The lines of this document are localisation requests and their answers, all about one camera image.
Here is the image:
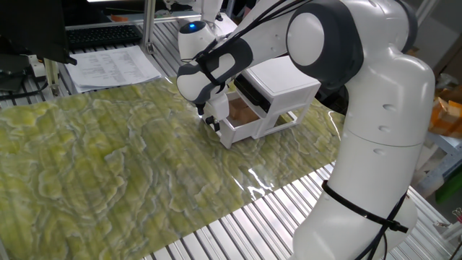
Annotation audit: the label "aluminium frame rail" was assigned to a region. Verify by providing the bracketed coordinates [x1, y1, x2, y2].
[64, 13, 201, 30]

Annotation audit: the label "aluminium table frame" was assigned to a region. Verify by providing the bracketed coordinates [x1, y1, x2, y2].
[414, 131, 462, 199]

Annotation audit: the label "green marble pattern mat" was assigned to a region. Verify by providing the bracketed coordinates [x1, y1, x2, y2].
[0, 75, 346, 260]

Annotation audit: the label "white drawer with knob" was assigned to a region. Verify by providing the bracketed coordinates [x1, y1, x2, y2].
[201, 90, 269, 150]

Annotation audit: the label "black strap around arm base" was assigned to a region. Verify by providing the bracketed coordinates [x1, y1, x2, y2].
[321, 179, 410, 234]

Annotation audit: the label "black computer keyboard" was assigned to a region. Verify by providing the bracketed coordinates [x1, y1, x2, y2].
[66, 24, 143, 51]

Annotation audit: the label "short aluminium frame post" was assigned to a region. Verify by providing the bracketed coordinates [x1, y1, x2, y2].
[43, 57, 61, 97]

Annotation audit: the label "yellow orange boxes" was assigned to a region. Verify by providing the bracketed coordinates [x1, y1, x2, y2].
[429, 96, 462, 140]

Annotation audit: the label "brown wooden block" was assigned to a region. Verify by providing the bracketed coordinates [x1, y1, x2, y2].
[236, 106, 260, 126]
[229, 97, 249, 120]

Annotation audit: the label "white plastic drawer cabinet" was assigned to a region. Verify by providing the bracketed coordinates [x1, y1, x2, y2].
[233, 56, 322, 140]

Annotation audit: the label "green item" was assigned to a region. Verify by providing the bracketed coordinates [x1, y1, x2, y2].
[435, 169, 462, 204]

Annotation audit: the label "black drawer front with handle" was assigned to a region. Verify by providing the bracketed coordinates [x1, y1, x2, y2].
[233, 74, 271, 114]

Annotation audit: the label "printed white paper stack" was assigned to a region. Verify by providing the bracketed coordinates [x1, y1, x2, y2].
[64, 45, 162, 94]

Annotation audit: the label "white power strip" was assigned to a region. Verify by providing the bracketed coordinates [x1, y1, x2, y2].
[27, 53, 48, 79]

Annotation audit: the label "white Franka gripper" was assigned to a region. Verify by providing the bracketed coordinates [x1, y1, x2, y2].
[202, 92, 231, 133]

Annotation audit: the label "black forearm strap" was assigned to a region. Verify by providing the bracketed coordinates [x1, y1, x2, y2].
[194, 50, 228, 95]

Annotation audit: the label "black computer monitor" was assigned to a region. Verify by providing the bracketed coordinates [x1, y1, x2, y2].
[0, 0, 78, 66]

